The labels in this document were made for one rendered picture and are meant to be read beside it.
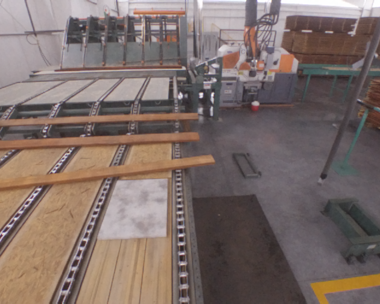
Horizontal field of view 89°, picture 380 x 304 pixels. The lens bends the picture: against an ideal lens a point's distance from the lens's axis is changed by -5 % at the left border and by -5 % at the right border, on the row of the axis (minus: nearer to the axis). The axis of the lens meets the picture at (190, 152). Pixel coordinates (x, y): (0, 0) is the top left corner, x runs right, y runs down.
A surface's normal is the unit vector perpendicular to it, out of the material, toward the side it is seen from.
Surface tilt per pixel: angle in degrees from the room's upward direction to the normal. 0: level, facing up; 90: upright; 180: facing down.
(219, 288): 0
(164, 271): 0
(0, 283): 0
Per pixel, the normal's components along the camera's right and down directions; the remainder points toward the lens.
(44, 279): 0.00, -0.86
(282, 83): 0.07, 0.51
